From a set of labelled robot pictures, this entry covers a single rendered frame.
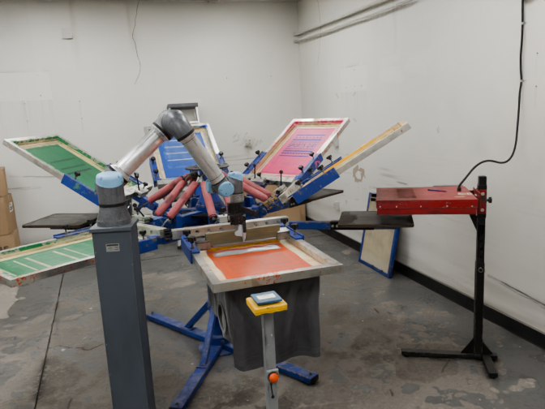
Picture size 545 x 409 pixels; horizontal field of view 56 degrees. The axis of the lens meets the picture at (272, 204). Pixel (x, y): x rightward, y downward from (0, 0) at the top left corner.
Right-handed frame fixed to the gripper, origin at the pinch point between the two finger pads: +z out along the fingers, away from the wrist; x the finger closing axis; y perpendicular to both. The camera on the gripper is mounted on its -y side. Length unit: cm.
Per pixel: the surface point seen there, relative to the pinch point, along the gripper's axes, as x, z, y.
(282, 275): 60, 3, -1
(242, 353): 50, 39, 17
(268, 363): 79, 30, 13
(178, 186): -79, -20, 21
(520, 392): 43, 102, -146
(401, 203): -2, -7, -98
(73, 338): -145, 100, 104
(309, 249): 30.2, 2.3, -25.1
